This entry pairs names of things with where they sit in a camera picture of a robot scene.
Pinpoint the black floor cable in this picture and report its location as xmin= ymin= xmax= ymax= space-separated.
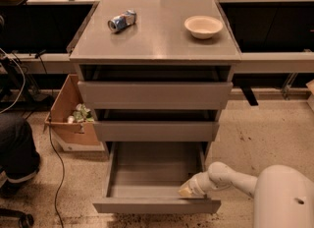
xmin=35 ymin=50 xmax=66 ymax=228

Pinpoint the black office chair base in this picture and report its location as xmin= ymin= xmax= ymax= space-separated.
xmin=0 ymin=208 xmax=34 ymax=228

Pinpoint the grey middle drawer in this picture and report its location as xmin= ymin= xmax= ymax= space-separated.
xmin=94 ymin=121 xmax=219 ymax=142

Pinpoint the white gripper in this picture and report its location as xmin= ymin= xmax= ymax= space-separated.
xmin=178 ymin=172 xmax=212 ymax=198

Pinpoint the grey bottom drawer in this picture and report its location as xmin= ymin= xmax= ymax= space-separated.
xmin=93 ymin=142 xmax=221 ymax=214

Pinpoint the white cable at left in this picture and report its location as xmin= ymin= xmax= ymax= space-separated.
xmin=0 ymin=48 xmax=26 ymax=114

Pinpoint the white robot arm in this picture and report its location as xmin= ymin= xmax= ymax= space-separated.
xmin=179 ymin=162 xmax=314 ymax=228

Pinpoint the grey drawer cabinet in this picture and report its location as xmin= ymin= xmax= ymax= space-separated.
xmin=69 ymin=0 xmax=242 ymax=161

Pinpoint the grey top drawer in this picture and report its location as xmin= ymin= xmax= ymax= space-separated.
xmin=78 ymin=82 xmax=233 ymax=110

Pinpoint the white paper bowl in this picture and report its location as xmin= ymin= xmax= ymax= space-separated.
xmin=184 ymin=16 xmax=223 ymax=39

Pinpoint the grey drawer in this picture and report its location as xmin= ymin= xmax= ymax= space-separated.
xmin=94 ymin=121 xmax=219 ymax=142
xmin=78 ymin=82 xmax=233 ymax=110
xmin=93 ymin=142 xmax=221 ymax=214

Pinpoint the brown cardboard box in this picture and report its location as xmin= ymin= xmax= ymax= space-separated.
xmin=45 ymin=74 xmax=104 ymax=151

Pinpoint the crushed blue soda can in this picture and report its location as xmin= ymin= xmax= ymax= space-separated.
xmin=107 ymin=10 xmax=137 ymax=32

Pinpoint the crumpled green white trash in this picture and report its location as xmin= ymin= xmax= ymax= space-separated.
xmin=67 ymin=103 xmax=94 ymax=123

